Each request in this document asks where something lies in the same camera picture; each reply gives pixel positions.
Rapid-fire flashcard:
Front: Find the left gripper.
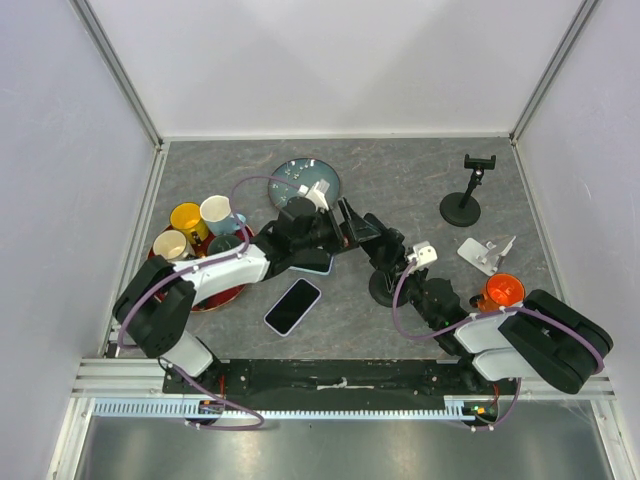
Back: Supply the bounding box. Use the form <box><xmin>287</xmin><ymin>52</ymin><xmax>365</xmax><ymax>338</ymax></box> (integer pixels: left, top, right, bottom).
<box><xmin>292</xmin><ymin>197</ymin><xmax>380</xmax><ymax>257</ymax></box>

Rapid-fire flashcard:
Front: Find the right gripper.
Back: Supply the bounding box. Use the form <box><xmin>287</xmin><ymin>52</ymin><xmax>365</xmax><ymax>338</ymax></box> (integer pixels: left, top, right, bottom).
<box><xmin>379</xmin><ymin>260</ymin><xmax>437</xmax><ymax>329</ymax></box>

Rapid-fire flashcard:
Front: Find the black phone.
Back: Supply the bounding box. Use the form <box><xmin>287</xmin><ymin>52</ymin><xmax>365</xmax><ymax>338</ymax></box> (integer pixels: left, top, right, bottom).
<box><xmin>360</xmin><ymin>213</ymin><xmax>405</xmax><ymax>272</ymax></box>

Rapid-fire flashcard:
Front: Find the light blue phone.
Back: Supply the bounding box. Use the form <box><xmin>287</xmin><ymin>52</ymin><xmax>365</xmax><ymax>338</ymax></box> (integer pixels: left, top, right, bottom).
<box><xmin>289</xmin><ymin>250</ymin><xmax>334</xmax><ymax>276</ymax></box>

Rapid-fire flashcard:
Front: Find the black phone stand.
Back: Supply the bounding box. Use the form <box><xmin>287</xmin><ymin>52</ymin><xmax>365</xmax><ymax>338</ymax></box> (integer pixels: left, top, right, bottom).
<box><xmin>368</xmin><ymin>251</ymin><xmax>407</xmax><ymax>308</ymax></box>
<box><xmin>439</xmin><ymin>154</ymin><xmax>497</xmax><ymax>227</ymax></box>

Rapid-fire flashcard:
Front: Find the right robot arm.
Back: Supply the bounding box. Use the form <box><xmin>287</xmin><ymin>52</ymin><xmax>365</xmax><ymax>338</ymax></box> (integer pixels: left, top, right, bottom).
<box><xmin>391</xmin><ymin>264</ymin><xmax>614</xmax><ymax>395</ymax></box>

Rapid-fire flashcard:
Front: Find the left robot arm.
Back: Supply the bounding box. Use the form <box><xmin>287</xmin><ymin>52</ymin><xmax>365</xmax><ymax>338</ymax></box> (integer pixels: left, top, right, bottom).
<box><xmin>112</xmin><ymin>198</ymin><xmax>382</xmax><ymax>393</ymax></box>

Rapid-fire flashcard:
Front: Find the white folding phone stand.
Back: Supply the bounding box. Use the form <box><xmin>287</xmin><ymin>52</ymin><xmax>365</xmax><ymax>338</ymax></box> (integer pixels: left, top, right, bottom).
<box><xmin>457</xmin><ymin>236</ymin><xmax>516</xmax><ymax>277</ymax></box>

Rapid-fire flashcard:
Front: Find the lilac case phone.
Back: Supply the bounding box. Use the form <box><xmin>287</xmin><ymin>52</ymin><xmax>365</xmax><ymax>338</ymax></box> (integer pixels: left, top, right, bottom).
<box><xmin>264</xmin><ymin>278</ymin><xmax>322</xmax><ymax>337</ymax></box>

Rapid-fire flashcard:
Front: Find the blue ceramic plate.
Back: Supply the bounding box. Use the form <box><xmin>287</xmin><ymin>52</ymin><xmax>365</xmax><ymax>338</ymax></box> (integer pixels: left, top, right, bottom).
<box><xmin>267</xmin><ymin>157</ymin><xmax>341</xmax><ymax>210</ymax></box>

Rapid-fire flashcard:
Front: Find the orange mug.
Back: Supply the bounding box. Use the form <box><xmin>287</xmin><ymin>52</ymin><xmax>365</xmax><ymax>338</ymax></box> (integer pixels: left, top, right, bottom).
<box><xmin>469</xmin><ymin>273</ymin><xmax>526</xmax><ymax>313</ymax></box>

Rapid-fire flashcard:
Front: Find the red round tray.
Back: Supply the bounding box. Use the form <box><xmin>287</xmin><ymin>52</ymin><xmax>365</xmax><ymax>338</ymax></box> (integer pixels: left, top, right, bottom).
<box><xmin>148</xmin><ymin>225</ymin><xmax>245</xmax><ymax>312</ymax></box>

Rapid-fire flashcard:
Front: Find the white light-blue mug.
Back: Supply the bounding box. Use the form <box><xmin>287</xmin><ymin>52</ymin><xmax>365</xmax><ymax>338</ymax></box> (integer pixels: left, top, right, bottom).
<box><xmin>199</xmin><ymin>195</ymin><xmax>246</xmax><ymax>236</ymax></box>

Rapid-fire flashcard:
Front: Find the grey mug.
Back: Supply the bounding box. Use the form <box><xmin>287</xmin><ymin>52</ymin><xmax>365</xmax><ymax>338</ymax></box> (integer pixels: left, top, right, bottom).
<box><xmin>207</xmin><ymin>234</ymin><xmax>243</xmax><ymax>256</ymax></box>

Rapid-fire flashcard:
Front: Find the yellow mug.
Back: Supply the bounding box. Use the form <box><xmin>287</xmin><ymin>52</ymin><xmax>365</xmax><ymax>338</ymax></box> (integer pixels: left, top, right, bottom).
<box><xmin>170</xmin><ymin>202</ymin><xmax>209</xmax><ymax>245</ymax></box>

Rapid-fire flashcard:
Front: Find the cream cup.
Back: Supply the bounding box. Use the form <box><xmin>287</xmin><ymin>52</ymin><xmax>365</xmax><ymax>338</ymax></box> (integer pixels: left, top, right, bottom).
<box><xmin>152</xmin><ymin>230</ymin><xmax>195</xmax><ymax>262</ymax></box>

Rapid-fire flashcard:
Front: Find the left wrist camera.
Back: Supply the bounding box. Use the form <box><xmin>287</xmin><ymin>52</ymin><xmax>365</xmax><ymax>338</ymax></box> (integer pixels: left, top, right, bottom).
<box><xmin>298</xmin><ymin>179</ymin><xmax>330</xmax><ymax>211</ymax></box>

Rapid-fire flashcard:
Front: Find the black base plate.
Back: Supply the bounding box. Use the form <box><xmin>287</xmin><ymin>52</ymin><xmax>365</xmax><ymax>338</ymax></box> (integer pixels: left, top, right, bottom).
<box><xmin>162</xmin><ymin>357</ymin><xmax>516</xmax><ymax>412</ymax></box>

